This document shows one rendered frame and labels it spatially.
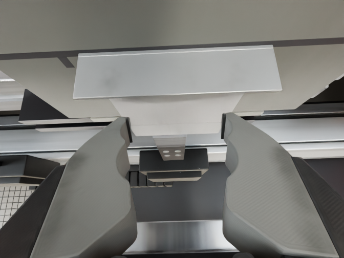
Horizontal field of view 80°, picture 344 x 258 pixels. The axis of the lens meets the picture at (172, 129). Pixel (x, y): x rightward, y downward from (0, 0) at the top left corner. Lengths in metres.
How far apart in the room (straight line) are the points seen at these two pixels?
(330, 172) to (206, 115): 0.68
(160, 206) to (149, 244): 0.50
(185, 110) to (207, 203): 0.54
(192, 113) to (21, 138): 0.43
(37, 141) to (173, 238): 0.40
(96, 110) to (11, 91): 0.09
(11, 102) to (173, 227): 0.19
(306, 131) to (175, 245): 0.38
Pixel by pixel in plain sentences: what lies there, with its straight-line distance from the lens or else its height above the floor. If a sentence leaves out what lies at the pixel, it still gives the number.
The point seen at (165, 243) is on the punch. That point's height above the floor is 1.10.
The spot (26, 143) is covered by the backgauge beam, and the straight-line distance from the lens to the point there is 0.52.
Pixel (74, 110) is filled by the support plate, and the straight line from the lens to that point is 0.17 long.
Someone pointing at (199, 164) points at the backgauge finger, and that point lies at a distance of 0.36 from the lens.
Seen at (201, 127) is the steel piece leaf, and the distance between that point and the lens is 0.19.
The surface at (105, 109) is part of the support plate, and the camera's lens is 0.16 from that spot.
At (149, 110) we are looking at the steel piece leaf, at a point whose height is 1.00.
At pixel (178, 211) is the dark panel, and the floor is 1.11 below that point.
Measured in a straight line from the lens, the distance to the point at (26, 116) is 0.21.
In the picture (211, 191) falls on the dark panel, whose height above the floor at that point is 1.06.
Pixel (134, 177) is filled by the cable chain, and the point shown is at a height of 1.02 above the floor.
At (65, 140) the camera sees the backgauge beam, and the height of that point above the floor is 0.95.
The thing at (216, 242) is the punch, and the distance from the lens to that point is 0.17.
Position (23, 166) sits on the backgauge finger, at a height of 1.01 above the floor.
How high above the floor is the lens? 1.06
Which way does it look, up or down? 18 degrees down
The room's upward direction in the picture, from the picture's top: 178 degrees clockwise
